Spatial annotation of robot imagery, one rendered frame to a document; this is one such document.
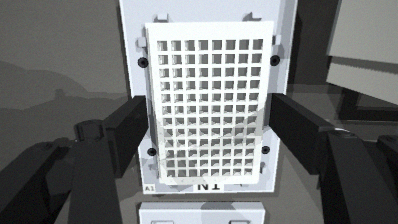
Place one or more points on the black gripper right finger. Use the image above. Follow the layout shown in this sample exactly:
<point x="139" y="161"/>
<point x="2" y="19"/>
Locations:
<point x="351" y="170"/>

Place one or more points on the white assay plate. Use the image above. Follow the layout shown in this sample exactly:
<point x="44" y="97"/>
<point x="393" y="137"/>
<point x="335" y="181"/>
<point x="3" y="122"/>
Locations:
<point x="209" y="111"/>

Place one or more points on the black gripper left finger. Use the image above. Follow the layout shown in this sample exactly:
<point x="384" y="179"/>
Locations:
<point x="36" y="184"/>

